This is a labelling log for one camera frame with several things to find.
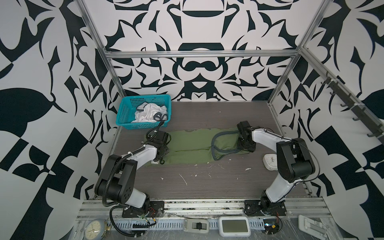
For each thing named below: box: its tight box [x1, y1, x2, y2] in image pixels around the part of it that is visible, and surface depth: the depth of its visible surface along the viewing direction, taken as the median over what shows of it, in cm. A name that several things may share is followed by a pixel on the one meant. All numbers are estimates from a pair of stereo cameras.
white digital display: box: [218, 216, 251, 237], surface depth 69 cm
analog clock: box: [83, 218, 105, 240], surface depth 66 cm
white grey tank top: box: [131, 102, 168, 123], surface depth 99 cm
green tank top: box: [166, 128, 251, 166], surface depth 95 cm
